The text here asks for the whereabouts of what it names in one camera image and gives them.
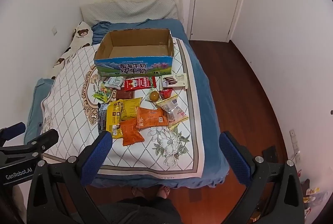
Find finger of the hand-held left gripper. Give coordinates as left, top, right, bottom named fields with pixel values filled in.
left=0, top=128, right=59, bottom=159
left=0, top=122, right=26, bottom=147

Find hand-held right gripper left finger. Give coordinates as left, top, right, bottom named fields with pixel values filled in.
left=27, top=130, right=113, bottom=224

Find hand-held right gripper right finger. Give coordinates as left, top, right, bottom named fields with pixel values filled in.
left=219, top=131, right=305, bottom=224

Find brown snack packet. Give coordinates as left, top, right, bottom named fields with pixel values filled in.
left=116, top=89, right=134, bottom=100

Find printed cardboard box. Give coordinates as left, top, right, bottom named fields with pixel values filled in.
left=94, top=28, right=174, bottom=77

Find dark floor object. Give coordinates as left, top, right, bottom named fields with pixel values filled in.
left=261, top=145, right=279, bottom=162

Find orange snack packet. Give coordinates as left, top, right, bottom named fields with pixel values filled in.
left=137, top=107, right=169, bottom=131
left=120, top=118, right=145, bottom=146

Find yellow black snack packet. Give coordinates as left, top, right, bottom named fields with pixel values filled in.
left=105, top=99, right=124, bottom=139

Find blue bed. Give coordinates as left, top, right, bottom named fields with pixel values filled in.
left=25, top=18, right=230, bottom=188

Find green colourful candy bag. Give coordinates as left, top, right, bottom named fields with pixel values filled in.
left=92, top=85, right=116, bottom=103

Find person's dark shorts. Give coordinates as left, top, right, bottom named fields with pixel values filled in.
left=96, top=195, right=183, bottom=224

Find person's right foot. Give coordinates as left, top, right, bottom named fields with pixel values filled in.
left=156, top=186, right=171, bottom=198

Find clear bread packet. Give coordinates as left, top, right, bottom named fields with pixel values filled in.
left=155, top=95, right=189, bottom=129

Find white green snack packet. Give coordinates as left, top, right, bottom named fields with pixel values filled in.
left=104, top=76, right=124, bottom=90

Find colourful packaging heap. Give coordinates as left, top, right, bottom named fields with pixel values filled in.
left=299, top=179, right=321, bottom=215

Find braised egg packet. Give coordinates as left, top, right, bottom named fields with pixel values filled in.
left=145, top=87, right=160, bottom=103

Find small red snack packet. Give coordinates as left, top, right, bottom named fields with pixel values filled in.
left=159, top=88, right=173, bottom=100

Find white biscuit box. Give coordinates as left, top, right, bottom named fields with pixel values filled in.
left=161, top=73, right=188, bottom=88

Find bear print pillow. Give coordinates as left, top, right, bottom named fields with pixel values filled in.
left=47, top=21, right=93, bottom=80

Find white quilted pillow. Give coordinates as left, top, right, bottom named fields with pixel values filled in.
left=80, top=0, right=184, bottom=27

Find white wall outlet strip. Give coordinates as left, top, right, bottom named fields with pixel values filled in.
left=290, top=130, right=302, bottom=164

